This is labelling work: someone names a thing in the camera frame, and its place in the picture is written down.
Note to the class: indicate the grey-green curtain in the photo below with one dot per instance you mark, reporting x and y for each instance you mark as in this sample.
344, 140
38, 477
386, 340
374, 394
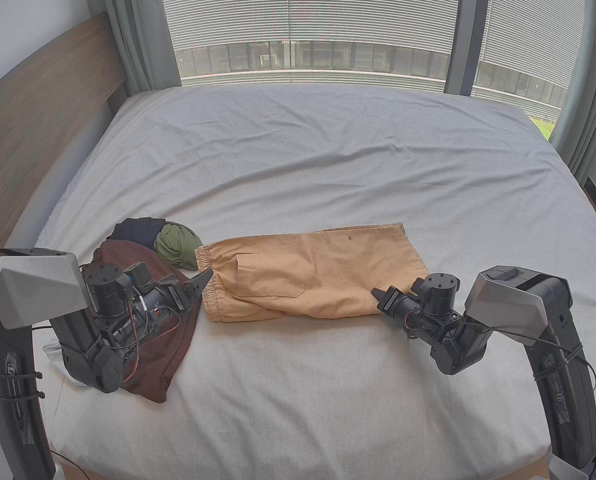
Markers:
142, 28
593, 68

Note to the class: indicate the green garment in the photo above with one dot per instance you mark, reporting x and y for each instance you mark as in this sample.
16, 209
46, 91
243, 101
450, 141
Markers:
180, 248

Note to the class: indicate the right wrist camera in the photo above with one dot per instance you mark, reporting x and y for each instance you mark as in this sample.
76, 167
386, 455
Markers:
419, 286

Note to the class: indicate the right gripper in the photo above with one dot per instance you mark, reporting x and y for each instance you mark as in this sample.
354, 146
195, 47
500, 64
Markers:
400, 304

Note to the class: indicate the window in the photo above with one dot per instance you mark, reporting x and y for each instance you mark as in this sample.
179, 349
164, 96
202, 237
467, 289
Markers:
328, 18

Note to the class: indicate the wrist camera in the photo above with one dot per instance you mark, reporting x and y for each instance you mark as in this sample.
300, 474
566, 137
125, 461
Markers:
419, 286
138, 273

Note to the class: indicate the dark blue garment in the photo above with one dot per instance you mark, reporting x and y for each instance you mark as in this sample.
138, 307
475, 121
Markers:
132, 230

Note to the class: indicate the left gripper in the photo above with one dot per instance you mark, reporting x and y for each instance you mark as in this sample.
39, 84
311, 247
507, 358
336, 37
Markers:
170, 299

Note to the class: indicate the white garment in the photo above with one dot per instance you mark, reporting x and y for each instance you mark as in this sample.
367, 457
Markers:
55, 355

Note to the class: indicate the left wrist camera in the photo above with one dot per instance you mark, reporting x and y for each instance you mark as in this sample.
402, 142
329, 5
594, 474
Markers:
138, 273

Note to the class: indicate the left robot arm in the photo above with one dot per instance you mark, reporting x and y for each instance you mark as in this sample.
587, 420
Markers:
32, 288

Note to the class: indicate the tan shorts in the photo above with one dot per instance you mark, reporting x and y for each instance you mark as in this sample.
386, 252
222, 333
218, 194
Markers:
328, 268

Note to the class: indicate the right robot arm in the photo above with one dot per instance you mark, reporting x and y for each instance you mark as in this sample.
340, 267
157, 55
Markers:
508, 303

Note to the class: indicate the brown garment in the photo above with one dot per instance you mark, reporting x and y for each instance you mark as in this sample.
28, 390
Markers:
162, 358

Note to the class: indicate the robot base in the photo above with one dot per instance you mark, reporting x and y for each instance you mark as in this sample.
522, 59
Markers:
563, 468

